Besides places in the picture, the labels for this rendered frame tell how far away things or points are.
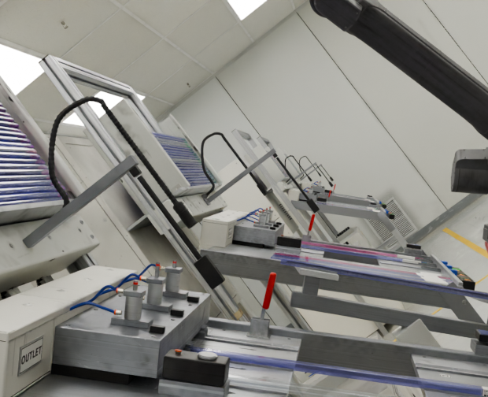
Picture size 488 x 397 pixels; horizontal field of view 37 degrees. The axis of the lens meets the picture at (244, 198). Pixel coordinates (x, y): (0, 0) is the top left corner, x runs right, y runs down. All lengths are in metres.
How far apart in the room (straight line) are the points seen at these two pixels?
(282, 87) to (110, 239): 6.74
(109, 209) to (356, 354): 1.04
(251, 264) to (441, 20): 7.05
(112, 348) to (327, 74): 7.88
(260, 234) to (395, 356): 1.15
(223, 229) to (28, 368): 1.39
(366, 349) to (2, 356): 0.64
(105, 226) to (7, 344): 1.30
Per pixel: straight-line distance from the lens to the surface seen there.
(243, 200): 5.60
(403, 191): 8.66
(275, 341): 1.22
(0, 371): 0.84
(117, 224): 2.09
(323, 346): 1.26
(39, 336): 0.91
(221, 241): 2.22
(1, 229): 1.07
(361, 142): 8.64
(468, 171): 1.24
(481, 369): 1.24
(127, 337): 0.92
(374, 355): 1.26
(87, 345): 0.94
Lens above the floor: 1.15
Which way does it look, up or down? 3 degrees up
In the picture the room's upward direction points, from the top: 37 degrees counter-clockwise
